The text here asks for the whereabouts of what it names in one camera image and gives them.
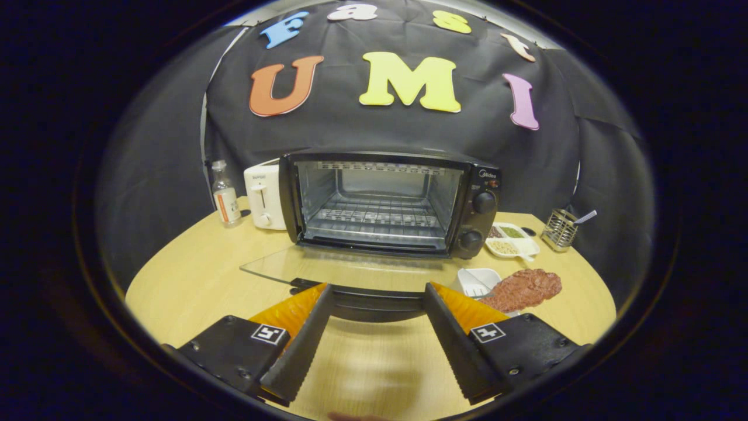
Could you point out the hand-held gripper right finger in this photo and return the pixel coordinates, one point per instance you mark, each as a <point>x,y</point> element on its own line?
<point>456,345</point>

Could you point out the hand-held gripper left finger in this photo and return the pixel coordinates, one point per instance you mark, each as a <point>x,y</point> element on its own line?
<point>304,345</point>

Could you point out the red meat slice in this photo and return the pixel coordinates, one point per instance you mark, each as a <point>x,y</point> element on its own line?
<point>523,289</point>

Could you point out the black toaster oven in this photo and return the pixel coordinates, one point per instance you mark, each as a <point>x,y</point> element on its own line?
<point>482,202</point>

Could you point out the white bread toaster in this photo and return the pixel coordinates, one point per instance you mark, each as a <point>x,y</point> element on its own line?
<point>263,196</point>

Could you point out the white rectangular ribbed tray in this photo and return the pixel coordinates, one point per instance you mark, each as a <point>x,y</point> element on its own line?
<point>476,279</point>

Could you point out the white divided dish with beans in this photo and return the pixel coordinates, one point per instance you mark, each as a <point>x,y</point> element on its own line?
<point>508,240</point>

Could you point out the clear plastic bottle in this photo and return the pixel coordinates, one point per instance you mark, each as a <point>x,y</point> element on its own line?
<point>225,202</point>

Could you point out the white spoon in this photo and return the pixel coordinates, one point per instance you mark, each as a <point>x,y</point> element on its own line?
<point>586,217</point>

